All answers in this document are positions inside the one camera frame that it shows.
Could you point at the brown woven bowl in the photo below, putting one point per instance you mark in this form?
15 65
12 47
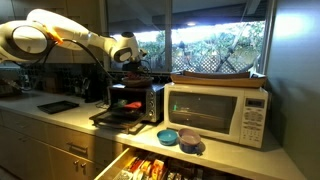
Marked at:
142 82

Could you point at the open wooden drawer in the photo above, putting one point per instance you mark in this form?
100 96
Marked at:
137 164

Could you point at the purple small bowl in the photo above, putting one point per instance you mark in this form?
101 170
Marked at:
189 141

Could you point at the white microwave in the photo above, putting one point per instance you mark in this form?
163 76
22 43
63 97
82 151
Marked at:
235 115

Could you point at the teal small bowl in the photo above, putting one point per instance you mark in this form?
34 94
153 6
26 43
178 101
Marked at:
167 137

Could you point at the green packet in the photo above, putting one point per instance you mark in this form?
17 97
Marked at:
120 104

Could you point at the silver toaster oven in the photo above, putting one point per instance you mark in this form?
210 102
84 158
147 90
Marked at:
145 104

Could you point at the orange packet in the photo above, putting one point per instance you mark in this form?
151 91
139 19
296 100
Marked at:
135 76

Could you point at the wooden tray on microwave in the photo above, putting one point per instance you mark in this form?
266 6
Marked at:
244 79

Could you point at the black baking tray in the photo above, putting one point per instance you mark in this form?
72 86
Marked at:
57 107

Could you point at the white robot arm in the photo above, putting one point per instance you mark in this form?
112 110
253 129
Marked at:
33 38

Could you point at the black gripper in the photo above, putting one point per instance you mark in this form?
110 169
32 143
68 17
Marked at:
134 63

